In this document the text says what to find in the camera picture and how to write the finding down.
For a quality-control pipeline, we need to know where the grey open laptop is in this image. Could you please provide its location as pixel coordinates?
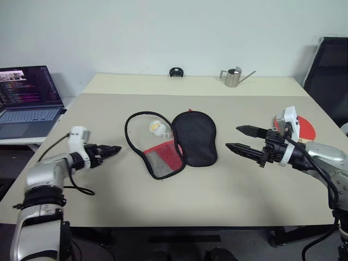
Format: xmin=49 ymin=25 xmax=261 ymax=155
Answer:
xmin=0 ymin=65 xmax=67 ymax=140

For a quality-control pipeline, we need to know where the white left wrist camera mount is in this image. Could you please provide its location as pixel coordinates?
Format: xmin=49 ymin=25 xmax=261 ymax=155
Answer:
xmin=67 ymin=126 xmax=91 ymax=164

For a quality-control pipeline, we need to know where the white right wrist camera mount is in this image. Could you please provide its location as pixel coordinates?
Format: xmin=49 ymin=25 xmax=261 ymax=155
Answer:
xmin=273 ymin=106 xmax=301 ymax=167

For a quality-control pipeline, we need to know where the white side table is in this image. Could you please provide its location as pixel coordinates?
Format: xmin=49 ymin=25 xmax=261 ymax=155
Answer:
xmin=0 ymin=135 xmax=49 ymax=157

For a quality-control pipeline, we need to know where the red black paddle case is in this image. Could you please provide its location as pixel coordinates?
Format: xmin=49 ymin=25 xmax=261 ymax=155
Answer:
xmin=124 ymin=108 xmax=219 ymax=181

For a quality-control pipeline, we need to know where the small black clip object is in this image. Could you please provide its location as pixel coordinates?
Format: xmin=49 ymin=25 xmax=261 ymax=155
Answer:
xmin=169 ymin=67 xmax=185 ymax=79

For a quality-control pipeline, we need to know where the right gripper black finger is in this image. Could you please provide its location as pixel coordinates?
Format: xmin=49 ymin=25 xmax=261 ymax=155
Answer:
xmin=235 ymin=125 xmax=269 ymax=139
xmin=225 ymin=142 xmax=264 ymax=164

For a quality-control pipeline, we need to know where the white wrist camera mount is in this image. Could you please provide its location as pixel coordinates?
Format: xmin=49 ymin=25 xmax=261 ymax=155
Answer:
xmin=67 ymin=126 xmax=91 ymax=164
xmin=273 ymin=106 xmax=301 ymax=167

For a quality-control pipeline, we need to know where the dark rounded shape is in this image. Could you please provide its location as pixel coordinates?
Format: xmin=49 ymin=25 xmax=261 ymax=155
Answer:
xmin=203 ymin=246 xmax=238 ymax=261

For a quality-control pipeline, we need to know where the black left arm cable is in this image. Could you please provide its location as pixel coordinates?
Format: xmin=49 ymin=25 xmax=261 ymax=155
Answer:
xmin=38 ymin=132 xmax=96 ymax=196

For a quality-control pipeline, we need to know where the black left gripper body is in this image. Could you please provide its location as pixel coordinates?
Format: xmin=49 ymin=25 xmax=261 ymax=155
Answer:
xmin=85 ymin=144 xmax=108 ymax=168

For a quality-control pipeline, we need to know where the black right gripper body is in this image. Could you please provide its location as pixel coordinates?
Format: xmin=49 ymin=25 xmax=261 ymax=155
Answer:
xmin=257 ymin=128 xmax=290 ymax=169

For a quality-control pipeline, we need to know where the red table tennis paddle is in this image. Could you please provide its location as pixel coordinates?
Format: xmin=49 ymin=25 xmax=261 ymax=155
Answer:
xmin=272 ymin=115 xmax=317 ymax=144

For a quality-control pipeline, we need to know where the black office chair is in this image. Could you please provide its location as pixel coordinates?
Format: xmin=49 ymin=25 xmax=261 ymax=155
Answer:
xmin=303 ymin=36 xmax=348 ymax=128

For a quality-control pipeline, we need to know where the stainless steel watering can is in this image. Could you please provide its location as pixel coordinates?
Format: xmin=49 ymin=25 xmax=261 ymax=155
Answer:
xmin=219 ymin=66 xmax=257 ymax=88

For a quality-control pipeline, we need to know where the black table leg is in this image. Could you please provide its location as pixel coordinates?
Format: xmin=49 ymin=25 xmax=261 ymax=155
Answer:
xmin=268 ymin=226 xmax=299 ymax=248

